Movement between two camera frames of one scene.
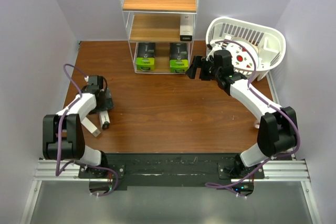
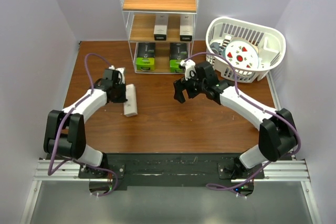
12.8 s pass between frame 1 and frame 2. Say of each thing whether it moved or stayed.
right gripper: moved
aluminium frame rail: stayed
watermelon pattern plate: stayed
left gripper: moved
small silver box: moved
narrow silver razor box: stayed
